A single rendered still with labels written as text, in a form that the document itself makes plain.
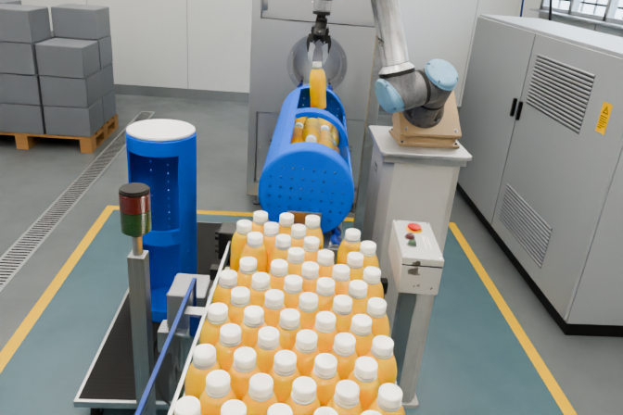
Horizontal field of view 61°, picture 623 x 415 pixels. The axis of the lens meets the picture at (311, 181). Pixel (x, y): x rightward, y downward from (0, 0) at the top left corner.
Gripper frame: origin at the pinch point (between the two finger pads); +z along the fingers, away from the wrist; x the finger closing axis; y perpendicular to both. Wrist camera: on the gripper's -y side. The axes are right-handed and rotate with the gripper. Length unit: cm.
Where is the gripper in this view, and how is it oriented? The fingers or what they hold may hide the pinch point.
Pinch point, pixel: (317, 62)
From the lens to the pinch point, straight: 222.5
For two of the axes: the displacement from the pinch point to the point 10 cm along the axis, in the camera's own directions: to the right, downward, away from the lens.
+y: 0.2, -3.8, 9.3
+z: -0.8, 9.2, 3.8
